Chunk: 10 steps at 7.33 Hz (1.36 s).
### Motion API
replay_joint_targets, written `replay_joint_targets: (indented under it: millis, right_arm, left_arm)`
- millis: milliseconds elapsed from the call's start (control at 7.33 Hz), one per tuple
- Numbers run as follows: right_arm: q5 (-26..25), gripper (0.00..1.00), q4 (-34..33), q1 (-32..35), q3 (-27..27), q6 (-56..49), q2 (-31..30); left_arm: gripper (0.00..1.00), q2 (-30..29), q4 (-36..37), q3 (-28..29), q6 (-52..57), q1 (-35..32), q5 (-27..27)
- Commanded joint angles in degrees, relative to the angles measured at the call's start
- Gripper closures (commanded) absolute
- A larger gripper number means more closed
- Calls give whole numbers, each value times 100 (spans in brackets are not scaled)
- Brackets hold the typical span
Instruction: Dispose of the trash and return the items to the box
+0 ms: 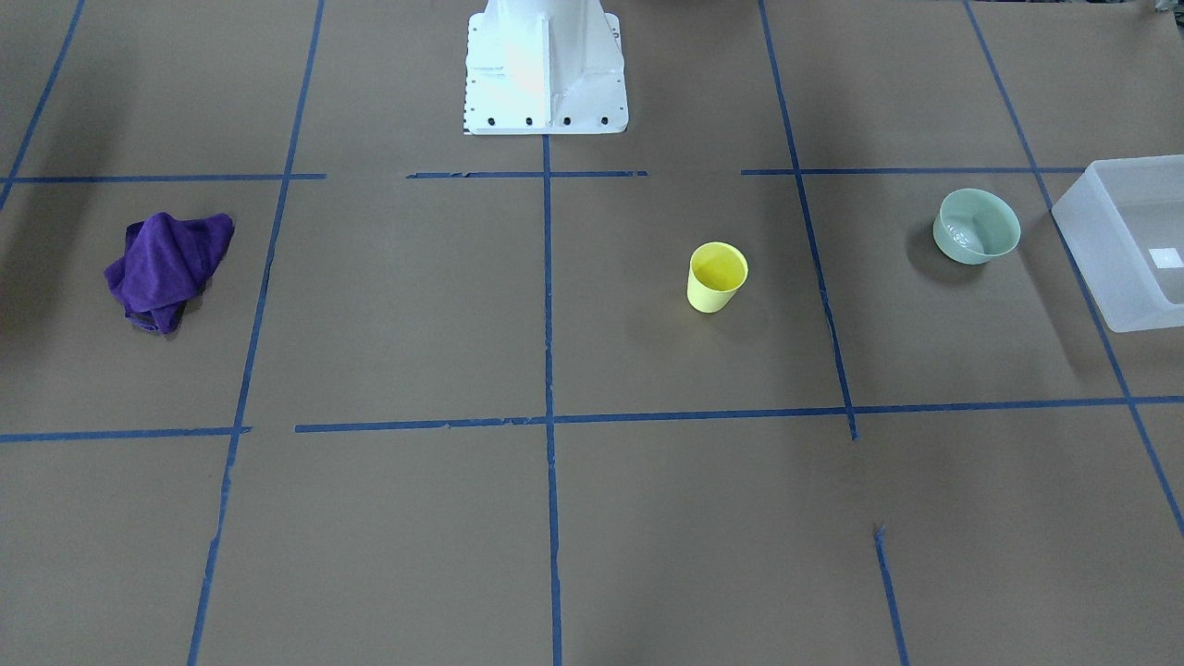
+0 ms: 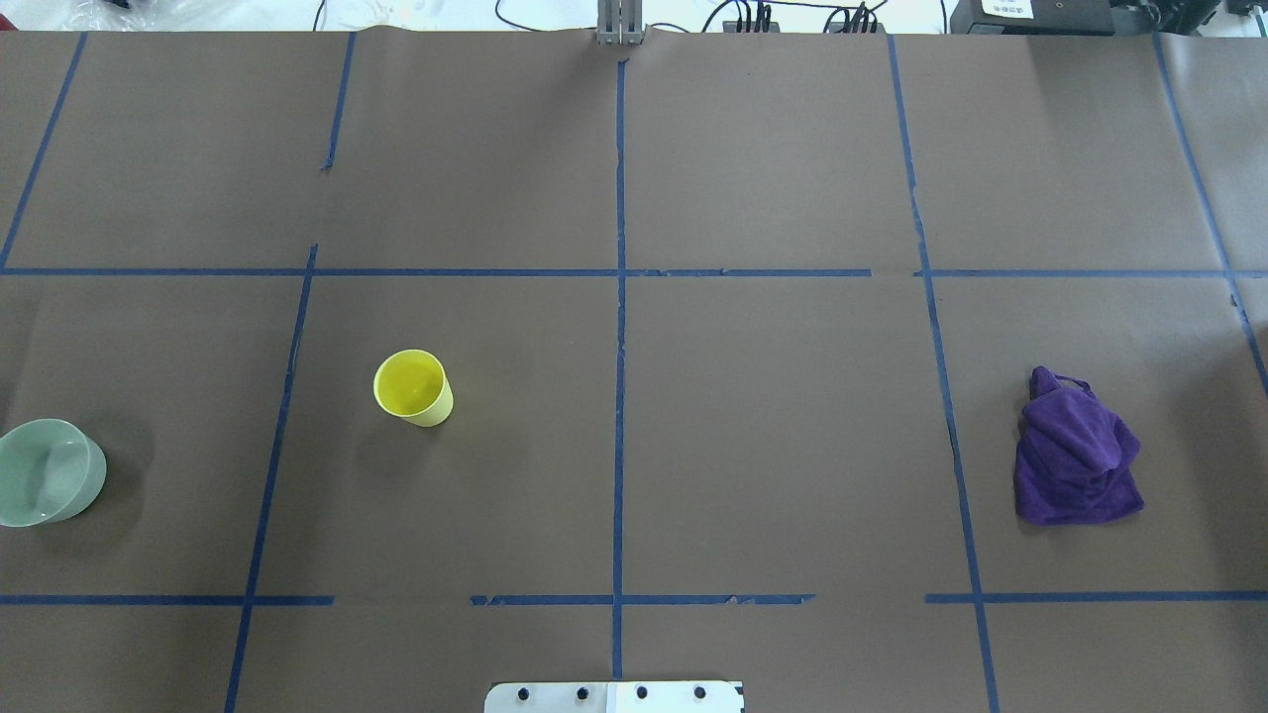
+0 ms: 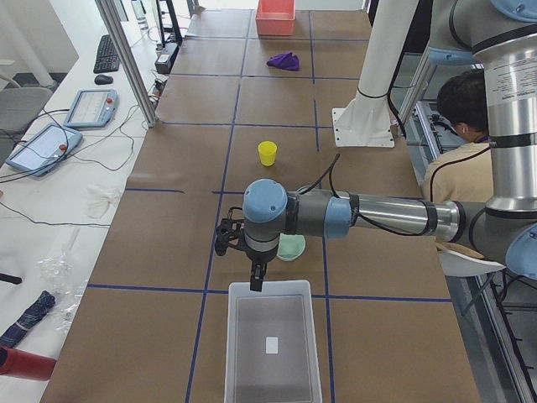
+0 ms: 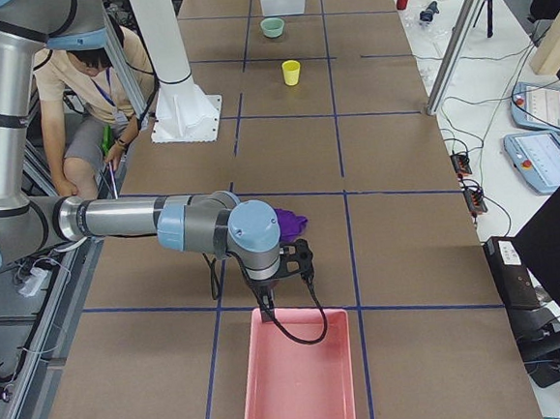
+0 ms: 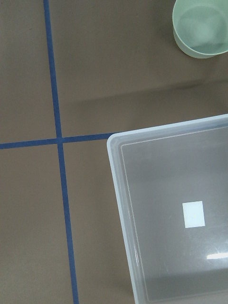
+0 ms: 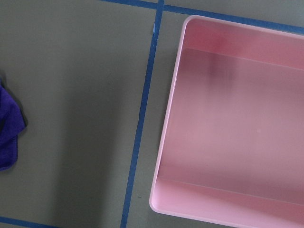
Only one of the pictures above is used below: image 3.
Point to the white label sticker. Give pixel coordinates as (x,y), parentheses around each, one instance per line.
(271,345)

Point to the near teach pendant tablet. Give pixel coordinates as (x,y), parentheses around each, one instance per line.
(45,150)

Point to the teach pendant tablet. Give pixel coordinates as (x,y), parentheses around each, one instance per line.
(45,150)
(92,109)

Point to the black keyboard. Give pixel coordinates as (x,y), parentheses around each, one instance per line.
(107,58)

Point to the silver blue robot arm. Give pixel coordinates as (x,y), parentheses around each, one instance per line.
(501,36)

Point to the purple cloth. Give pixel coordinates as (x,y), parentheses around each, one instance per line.
(287,61)

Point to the seated person beige shirt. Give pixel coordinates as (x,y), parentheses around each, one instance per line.
(463,174)

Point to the crumpled clear plastic wrap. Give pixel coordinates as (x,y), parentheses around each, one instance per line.
(62,281)

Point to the yellow plastic cup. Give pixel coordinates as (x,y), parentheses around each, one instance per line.
(267,151)

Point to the black computer mouse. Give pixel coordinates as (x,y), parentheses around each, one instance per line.
(102,79)

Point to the white crumpled cloth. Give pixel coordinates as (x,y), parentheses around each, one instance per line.
(100,199)

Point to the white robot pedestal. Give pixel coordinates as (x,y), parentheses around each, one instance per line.
(365,121)

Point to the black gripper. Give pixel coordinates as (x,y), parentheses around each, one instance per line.
(257,258)

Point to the red bottle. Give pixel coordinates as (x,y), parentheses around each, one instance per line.
(24,365)

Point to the clear plastic storage box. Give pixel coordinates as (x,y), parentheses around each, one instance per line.
(282,309)

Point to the red plastic bin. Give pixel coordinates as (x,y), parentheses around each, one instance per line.
(275,17)

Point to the aluminium frame post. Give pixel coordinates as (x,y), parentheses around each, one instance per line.
(110,18)

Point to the mint green bowl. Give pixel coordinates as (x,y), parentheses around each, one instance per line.
(291,247)

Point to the black power adapter box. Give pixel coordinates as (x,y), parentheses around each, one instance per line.
(164,63)

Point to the folded navy umbrella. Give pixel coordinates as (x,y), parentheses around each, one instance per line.
(29,319)

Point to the far teach pendant tablet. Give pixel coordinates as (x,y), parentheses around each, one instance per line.
(92,109)

